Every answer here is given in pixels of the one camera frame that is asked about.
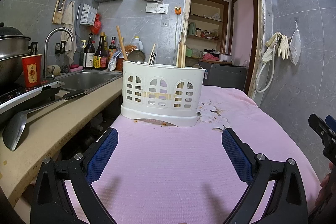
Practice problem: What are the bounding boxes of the wooden chopstick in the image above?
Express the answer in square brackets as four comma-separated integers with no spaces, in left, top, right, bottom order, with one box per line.
[116,26,128,61]
[176,43,181,68]
[181,12,188,68]
[179,35,183,68]

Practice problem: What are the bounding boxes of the silver spoon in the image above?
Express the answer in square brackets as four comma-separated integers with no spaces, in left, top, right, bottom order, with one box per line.
[127,50,146,64]

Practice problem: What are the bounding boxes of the silver fork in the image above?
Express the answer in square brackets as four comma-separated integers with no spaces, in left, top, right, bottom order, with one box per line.
[148,43,156,65]

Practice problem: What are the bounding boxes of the person right hand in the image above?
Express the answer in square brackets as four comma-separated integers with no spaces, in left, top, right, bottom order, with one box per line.
[315,162,335,207]

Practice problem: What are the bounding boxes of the metal spatula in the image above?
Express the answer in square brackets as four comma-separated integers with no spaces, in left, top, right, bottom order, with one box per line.
[2,88,90,151]

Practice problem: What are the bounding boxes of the white mesh bag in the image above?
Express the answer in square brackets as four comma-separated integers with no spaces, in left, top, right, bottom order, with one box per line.
[289,20,301,65]

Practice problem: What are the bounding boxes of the cream rubber gloves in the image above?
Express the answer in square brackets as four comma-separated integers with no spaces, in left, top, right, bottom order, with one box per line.
[262,32,290,63]

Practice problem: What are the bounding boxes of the dark grey cabinet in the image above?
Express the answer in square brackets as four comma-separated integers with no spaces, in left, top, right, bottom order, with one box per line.
[198,61,247,91]

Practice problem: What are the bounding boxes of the pink floral table cloth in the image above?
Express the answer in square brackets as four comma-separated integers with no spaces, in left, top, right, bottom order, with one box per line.
[64,84,322,224]

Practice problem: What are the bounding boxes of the chrome sink faucet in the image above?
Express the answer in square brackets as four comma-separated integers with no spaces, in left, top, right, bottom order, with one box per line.
[43,27,75,79]

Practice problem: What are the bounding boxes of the stainless steel sink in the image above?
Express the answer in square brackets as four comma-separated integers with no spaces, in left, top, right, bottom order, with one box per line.
[55,69,122,92]

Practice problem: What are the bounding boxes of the red paper cup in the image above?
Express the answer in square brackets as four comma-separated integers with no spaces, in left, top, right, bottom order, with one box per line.
[21,54,42,88]

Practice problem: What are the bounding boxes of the wooden pantry shelf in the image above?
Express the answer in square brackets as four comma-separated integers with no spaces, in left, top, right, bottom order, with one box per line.
[186,0,229,58]

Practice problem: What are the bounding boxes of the white plastic utensil holder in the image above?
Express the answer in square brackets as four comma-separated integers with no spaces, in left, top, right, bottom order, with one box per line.
[121,61,205,127]

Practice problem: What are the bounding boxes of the dark vinegar bottle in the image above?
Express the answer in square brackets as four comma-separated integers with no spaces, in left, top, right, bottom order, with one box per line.
[93,32,108,70]

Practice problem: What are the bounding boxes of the dark soy sauce bottle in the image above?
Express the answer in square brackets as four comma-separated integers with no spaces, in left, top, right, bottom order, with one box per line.
[83,33,95,69]

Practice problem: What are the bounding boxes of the orange spice packet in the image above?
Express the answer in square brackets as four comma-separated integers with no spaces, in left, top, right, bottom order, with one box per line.
[115,44,137,71]

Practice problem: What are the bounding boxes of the steel cooking pot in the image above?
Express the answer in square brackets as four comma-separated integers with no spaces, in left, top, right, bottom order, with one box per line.
[0,22,31,84]

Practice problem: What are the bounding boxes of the red plastic bag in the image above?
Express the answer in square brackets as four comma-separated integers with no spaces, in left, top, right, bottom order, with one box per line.
[90,13,101,35]

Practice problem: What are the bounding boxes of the large oil jug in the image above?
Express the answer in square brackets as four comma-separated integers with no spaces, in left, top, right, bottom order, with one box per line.
[130,36,143,51]

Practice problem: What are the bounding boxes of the beige hanging towel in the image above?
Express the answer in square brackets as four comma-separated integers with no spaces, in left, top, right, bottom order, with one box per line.
[60,0,77,65]

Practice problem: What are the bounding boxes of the wooden cutting board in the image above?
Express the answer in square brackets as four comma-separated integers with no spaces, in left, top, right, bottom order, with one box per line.
[52,0,66,24]

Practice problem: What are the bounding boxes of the white box grater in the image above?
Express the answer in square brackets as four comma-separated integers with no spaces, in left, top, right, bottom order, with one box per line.
[80,3,97,26]

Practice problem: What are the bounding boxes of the white hose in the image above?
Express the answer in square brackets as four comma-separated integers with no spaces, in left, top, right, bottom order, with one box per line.
[254,40,279,94]

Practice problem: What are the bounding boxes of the orange wall hook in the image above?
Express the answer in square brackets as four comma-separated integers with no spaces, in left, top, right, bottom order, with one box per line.
[174,6,182,15]

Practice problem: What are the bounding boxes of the white wall socket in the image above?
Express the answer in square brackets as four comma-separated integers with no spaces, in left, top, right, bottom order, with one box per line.
[145,2,169,14]

